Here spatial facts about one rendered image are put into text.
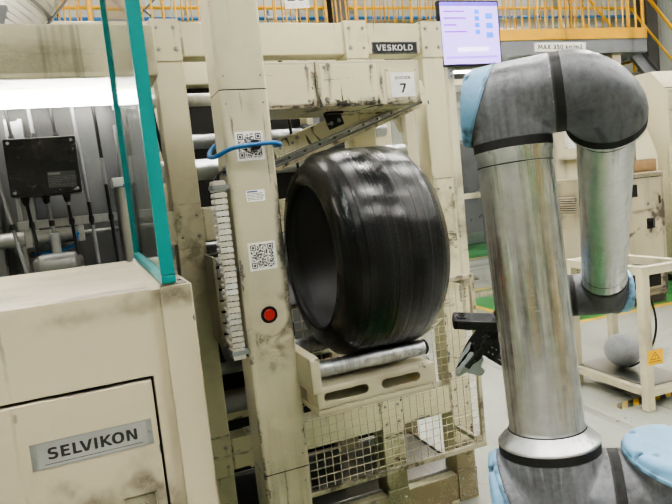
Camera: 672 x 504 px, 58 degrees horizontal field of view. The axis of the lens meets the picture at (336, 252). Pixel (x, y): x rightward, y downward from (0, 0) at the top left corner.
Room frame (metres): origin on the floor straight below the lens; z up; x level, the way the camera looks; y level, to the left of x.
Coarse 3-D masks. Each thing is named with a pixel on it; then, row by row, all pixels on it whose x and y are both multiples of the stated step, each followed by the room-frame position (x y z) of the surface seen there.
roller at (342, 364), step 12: (384, 348) 1.65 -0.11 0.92; (396, 348) 1.66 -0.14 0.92; (408, 348) 1.67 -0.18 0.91; (420, 348) 1.68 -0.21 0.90; (324, 360) 1.59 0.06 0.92; (336, 360) 1.59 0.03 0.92; (348, 360) 1.60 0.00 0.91; (360, 360) 1.61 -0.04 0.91; (372, 360) 1.62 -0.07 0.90; (384, 360) 1.64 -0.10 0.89; (396, 360) 1.66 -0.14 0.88; (324, 372) 1.57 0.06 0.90; (336, 372) 1.58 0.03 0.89
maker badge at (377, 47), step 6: (372, 42) 2.38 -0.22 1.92; (378, 42) 2.39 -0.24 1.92; (384, 42) 2.40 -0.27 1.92; (390, 42) 2.41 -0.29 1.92; (396, 42) 2.42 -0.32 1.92; (402, 42) 2.43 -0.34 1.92; (408, 42) 2.44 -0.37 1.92; (414, 42) 2.45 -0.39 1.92; (372, 48) 2.38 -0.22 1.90; (378, 48) 2.39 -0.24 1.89; (384, 48) 2.40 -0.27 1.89; (390, 48) 2.41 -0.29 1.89; (396, 48) 2.42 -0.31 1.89; (402, 48) 2.43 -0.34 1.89; (408, 48) 2.44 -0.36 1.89; (414, 48) 2.45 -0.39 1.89
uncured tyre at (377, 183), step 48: (288, 192) 1.87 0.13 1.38; (336, 192) 1.56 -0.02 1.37; (384, 192) 1.55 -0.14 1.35; (432, 192) 1.62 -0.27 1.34; (288, 240) 1.93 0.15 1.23; (336, 240) 1.54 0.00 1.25; (384, 240) 1.50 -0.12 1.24; (432, 240) 1.55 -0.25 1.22; (336, 288) 2.02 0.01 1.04; (384, 288) 1.50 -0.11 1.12; (432, 288) 1.56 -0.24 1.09; (336, 336) 1.62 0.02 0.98; (384, 336) 1.59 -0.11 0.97
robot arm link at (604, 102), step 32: (576, 64) 0.85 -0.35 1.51; (608, 64) 0.86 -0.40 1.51; (576, 96) 0.84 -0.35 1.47; (608, 96) 0.85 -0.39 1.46; (640, 96) 0.87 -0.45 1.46; (576, 128) 0.88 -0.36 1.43; (608, 128) 0.87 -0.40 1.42; (640, 128) 0.88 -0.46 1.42; (608, 160) 0.93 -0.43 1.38; (608, 192) 0.99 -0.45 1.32; (608, 224) 1.04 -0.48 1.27; (608, 256) 1.11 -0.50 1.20; (576, 288) 1.25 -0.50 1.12; (608, 288) 1.19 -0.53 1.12
